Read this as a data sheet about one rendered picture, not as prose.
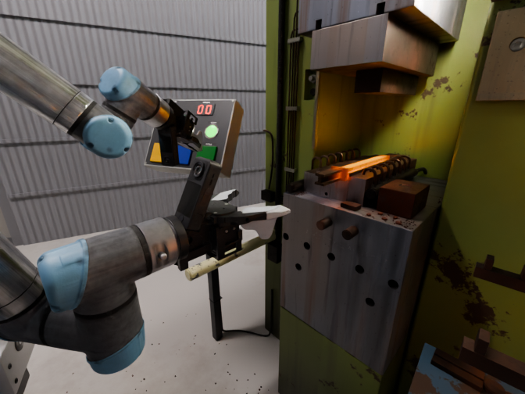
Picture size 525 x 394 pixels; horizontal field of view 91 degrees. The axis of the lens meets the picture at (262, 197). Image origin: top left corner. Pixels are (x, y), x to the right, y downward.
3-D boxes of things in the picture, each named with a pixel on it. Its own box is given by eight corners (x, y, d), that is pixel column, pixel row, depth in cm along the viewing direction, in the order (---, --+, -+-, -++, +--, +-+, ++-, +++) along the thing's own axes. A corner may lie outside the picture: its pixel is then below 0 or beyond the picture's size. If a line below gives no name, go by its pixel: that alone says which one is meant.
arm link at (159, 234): (127, 217, 38) (150, 236, 33) (158, 209, 41) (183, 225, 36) (136, 261, 41) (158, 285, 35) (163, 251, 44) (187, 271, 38)
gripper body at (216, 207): (221, 234, 52) (163, 258, 44) (219, 194, 49) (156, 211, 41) (246, 248, 47) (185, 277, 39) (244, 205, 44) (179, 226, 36)
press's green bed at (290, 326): (361, 477, 87) (382, 377, 71) (277, 392, 112) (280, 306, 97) (415, 366, 124) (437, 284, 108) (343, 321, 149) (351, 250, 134)
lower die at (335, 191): (362, 206, 70) (366, 177, 67) (303, 191, 84) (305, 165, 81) (412, 178, 98) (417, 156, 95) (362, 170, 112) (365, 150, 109)
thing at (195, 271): (191, 285, 89) (191, 272, 87) (184, 278, 92) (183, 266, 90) (278, 241, 118) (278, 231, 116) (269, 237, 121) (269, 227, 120)
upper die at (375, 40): (382, 61, 59) (388, 12, 56) (309, 69, 72) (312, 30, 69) (433, 76, 86) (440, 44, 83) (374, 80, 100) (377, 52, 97)
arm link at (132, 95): (88, 91, 56) (108, 58, 56) (128, 116, 66) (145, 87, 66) (109, 103, 53) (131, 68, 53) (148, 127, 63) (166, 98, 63)
